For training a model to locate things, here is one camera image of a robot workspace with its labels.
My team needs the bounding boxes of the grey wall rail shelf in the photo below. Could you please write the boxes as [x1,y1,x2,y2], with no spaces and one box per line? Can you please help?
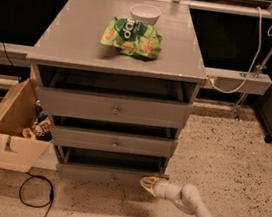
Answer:
[205,67,272,95]

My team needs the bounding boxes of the grey wooden drawer cabinet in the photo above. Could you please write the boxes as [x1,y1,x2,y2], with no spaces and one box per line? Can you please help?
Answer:
[12,0,219,182]

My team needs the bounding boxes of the grey drawer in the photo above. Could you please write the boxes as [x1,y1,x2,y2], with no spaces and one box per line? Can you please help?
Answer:
[51,115,178,158]
[36,66,191,129]
[56,146,168,187]

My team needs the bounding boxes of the open cardboard box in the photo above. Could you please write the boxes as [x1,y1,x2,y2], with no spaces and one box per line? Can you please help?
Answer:
[0,79,55,173]

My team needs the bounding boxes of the white hanging cable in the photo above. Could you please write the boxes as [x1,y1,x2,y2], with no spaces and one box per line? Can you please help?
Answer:
[206,0,272,101]

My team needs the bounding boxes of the items inside cardboard box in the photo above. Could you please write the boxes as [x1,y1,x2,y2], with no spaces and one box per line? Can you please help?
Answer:
[22,100,53,142]

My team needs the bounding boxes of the black floor cable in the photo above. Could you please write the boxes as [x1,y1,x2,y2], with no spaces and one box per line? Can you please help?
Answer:
[15,171,58,217]

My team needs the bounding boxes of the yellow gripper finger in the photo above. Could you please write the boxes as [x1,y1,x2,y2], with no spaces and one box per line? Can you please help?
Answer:
[143,186,156,197]
[140,176,159,187]

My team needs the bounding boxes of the grey bottom drawer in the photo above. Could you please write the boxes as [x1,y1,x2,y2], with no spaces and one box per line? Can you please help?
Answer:
[56,146,168,187]

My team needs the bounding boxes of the grey top drawer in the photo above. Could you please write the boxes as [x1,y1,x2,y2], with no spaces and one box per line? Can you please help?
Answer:
[36,66,191,129]

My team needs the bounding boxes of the green chip bag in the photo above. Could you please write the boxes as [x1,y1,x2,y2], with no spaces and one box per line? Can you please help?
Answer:
[100,18,162,60]

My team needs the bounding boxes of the white ceramic bowl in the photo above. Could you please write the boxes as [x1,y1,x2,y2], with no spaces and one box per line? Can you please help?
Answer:
[129,4,162,25]

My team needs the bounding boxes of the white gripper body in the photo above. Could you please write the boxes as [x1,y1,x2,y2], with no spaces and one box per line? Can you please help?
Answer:
[154,179,182,202]

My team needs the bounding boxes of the grey middle drawer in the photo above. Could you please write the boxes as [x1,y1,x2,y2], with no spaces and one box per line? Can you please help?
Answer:
[51,115,178,158]

